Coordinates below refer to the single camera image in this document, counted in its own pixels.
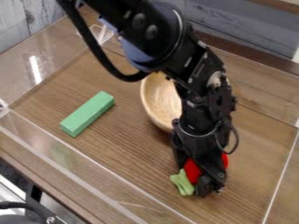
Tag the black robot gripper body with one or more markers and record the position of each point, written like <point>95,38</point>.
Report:
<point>206,147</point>

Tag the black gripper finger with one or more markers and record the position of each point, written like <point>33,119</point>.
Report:
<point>208,184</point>
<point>180,156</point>

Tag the red plush tomato toy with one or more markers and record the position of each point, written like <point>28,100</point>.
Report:
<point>186,179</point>

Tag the light wooden bowl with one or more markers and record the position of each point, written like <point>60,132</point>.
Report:
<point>160,100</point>

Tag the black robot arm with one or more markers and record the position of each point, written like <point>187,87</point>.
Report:
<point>160,44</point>

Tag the green rectangular block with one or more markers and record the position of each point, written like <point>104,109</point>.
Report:
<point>87,113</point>

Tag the clear acrylic tray wall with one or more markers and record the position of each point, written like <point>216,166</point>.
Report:
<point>84,186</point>

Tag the black table leg bracket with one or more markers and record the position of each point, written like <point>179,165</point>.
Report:
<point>41,214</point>

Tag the clear acrylic corner bracket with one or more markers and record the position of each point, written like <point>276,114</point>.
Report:
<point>102,33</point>

